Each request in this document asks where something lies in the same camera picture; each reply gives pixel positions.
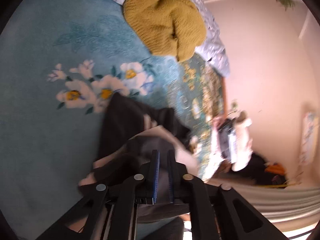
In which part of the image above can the light blue floral quilt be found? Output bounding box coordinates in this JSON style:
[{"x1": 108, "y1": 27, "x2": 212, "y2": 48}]
[{"x1": 37, "y1": 0, "x2": 230, "y2": 78}]

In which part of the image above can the cream fluffy garment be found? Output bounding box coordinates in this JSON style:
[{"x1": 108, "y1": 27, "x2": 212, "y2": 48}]
[{"x1": 230, "y1": 110, "x2": 253, "y2": 172}]

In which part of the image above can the wooden bed frame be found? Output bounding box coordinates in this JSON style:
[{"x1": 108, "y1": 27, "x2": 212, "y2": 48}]
[{"x1": 221, "y1": 77, "x2": 229, "y2": 117}]

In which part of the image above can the grey ribbed cloth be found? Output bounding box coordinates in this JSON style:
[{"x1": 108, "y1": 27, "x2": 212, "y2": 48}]
[{"x1": 220, "y1": 183, "x2": 316, "y2": 221}]

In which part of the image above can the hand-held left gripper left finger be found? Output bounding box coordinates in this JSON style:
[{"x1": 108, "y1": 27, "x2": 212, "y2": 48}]
[{"x1": 36, "y1": 150, "x2": 160, "y2": 240}]

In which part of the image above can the dark grey fleece garment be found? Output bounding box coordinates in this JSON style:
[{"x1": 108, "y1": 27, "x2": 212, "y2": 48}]
[{"x1": 77, "y1": 92, "x2": 199, "y2": 224}]

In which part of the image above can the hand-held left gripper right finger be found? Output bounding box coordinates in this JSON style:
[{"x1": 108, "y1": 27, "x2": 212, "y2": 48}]
[{"x1": 167, "y1": 150, "x2": 285, "y2": 240}]

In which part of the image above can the teal floral bed blanket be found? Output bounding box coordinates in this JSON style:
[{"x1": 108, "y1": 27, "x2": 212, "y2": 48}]
[{"x1": 0, "y1": 0, "x2": 227, "y2": 240}]

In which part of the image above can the yellow knit sweater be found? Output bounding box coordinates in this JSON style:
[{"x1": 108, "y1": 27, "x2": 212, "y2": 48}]
[{"x1": 123, "y1": 0, "x2": 207, "y2": 63}]

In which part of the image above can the pink folded cloth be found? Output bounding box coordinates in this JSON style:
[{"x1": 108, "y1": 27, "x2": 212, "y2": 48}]
[{"x1": 212, "y1": 116, "x2": 226, "y2": 131}]

